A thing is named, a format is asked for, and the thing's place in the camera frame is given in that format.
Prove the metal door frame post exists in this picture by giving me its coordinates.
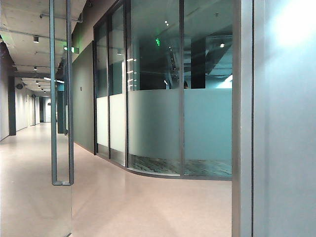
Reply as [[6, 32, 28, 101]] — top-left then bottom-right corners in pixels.
[[231, 0, 255, 237]]

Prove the long metal door pull handle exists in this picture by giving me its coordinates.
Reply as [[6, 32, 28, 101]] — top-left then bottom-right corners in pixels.
[[48, 0, 75, 186]]

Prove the linear ceiling light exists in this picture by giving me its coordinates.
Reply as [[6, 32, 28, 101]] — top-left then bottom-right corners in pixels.
[[43, 77, 65, 84]]

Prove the frameless glass door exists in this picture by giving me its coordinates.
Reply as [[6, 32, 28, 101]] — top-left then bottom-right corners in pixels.
[[0, 0, 73, 237]]

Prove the dark column inside room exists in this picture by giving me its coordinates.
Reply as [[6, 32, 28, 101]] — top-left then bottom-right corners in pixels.
[[191, 37, 206, 89]]

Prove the narrow frosted glass panel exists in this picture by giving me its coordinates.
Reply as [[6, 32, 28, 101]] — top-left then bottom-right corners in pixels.
[[109, 4, 126, 166], [95, 21, 109, 158]]

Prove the dark metal partition mullion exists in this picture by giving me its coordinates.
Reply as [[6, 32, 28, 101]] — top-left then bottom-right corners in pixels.
[[92, 24, 98, 156], [122, 0, 132, 169], [178, 0, 186, 176], [106, 15, 111, 160]]

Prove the grey ceiling pipe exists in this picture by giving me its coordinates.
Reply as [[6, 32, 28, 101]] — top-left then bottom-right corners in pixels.
[[39, 13, 84, 23]]

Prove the hanging green exit sign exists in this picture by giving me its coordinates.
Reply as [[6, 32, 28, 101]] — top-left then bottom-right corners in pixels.
[[63, 45, 80, 54]]

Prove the thin ceiling conduit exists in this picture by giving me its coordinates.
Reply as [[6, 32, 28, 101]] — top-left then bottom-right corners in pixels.
[[0, 28, 68, 42]]

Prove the curved frosted glass panel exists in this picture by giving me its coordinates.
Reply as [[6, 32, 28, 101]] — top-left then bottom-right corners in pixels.
[[127, 0, 181, 175]]

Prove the dark corridor wall pillar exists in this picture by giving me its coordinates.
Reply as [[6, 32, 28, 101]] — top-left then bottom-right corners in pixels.
[[8, 76, 17, 136]]

